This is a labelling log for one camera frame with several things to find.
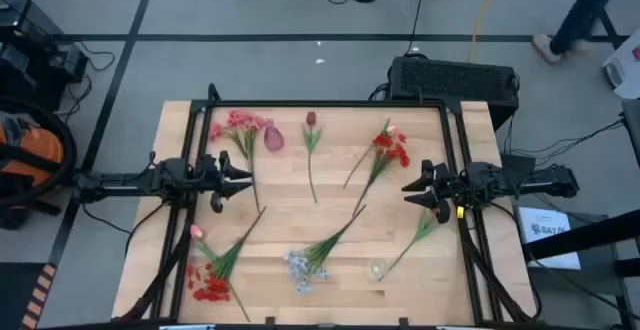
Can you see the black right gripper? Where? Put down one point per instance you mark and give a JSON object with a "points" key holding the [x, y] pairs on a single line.
{"points": [[450, 185]]}

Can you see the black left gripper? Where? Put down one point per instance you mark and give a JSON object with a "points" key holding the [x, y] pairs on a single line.
{"points": [[215, 170]]}

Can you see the purple glass vase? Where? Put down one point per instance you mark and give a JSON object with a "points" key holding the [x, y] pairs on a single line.
{"points": [[274, 140]]}

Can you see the pink artificial flower bunch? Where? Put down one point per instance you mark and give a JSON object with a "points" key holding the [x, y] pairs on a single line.
{"points": [[240, 119]]}

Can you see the red artificial flower bunch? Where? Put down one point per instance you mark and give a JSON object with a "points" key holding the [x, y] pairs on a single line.
{"points": [[384, 141], [215, 286]]}

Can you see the clear glass vase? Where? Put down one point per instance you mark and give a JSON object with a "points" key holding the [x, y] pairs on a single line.
{"points": [[376, 270]]}

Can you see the dark red artificial tulip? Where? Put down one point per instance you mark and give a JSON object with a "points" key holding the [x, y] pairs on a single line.
{"points": [[311, 118]]}

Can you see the white artificial flower bunch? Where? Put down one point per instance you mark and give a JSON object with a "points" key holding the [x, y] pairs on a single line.
{"points": [[300, 270]]}

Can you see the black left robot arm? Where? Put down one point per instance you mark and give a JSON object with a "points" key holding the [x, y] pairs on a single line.
{"points": [[125, 182]]}

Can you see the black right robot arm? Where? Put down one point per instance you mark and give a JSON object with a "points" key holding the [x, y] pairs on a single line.
{"points": [[545, 182]]}

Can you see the green stemmed artificial tulip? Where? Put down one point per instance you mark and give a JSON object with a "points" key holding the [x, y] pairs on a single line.
{"points": [[424, 228]]}

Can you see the black computer case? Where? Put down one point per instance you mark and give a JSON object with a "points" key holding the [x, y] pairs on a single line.
{"points": [[450, 80]]}

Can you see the white printed box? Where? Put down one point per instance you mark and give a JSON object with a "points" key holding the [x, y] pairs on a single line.
{"points": [[550, 240]]}

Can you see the black metal bar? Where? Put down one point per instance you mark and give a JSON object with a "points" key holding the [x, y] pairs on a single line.
{"points": [[580, 237]]}

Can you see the person's shoe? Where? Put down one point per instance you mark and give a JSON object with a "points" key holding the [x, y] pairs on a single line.
{"points": [[545, 49]]}

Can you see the grey side cart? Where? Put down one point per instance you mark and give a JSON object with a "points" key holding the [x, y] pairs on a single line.
{"points": [[600, 290]]}

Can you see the orange shop vacuum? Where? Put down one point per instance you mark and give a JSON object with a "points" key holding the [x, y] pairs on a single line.
{"points": [[35, 150]]}

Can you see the person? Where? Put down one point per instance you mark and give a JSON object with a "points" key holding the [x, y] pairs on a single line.
{"points": [[575, 20]]}

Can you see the white container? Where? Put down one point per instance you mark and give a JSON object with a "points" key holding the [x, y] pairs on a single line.
{"points": [[625, 70]]}

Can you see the black hazard striped floor mat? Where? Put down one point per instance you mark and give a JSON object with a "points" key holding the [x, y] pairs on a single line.
{"points": [[20, 295]]}

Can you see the black equipment case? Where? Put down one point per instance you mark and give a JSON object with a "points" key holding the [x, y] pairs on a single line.
{"points": [[30, 45]]}

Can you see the black metal stand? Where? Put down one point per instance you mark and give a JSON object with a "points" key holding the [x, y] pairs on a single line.
{"points": [[607, 25]]}

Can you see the black aluminium table frame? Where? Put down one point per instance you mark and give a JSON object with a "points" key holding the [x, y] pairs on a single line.
{"points": [[320, 104]]}

